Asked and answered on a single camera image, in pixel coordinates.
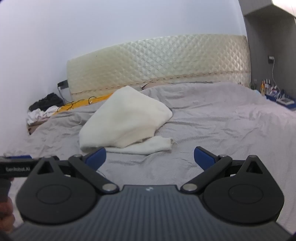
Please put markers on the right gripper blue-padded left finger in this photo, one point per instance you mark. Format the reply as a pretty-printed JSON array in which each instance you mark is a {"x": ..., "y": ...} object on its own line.
[{"x": 87, "y": 166}]

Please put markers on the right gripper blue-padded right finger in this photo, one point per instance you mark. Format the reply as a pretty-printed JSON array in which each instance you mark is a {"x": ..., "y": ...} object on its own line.
[{"x": 213, "y": 166}]

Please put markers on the white fleece striped sweater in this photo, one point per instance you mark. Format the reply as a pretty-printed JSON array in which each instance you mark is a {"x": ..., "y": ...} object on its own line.
[{"x": 126, "y": 123}]

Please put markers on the white clothes pile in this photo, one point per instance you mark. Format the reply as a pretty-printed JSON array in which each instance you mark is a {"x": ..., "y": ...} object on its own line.
[{"x": 40, "y": 115}]

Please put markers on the black clothes pile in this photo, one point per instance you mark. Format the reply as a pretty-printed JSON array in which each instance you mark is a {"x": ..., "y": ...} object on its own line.
[{"x": 50, "y": 100}]

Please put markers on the person's left hand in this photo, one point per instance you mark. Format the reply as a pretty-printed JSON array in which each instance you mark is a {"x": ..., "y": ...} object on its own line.
[{"x": 7, "y": 217}]

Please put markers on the cardboard box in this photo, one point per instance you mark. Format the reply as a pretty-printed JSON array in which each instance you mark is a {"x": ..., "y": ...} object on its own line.
[{"x": 32, "y": 127}]

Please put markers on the grey bed sheet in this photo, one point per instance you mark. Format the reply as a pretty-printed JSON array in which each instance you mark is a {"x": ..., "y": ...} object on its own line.
[{"x": 224, "y": 118}]

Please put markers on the yellow cloth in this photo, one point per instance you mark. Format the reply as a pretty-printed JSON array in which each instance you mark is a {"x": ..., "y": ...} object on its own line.
[{"x": 82, "y": 102}]

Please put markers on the blue storage tray with items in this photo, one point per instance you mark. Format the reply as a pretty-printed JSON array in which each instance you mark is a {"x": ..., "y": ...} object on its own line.
[{"x": 272, "y": 93}]

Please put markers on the cream quilted mattress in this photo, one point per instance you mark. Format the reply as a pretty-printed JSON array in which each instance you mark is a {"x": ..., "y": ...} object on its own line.
[{"x": 171, "y": 59}]

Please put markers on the black wall socket left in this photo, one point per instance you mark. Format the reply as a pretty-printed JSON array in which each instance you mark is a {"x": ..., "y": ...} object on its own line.
[{"x": 63, "y": 84}]

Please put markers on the wall socket with charger cable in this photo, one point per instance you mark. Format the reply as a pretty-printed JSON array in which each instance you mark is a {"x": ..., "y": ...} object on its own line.
[{"x": 271, "y": 60}]

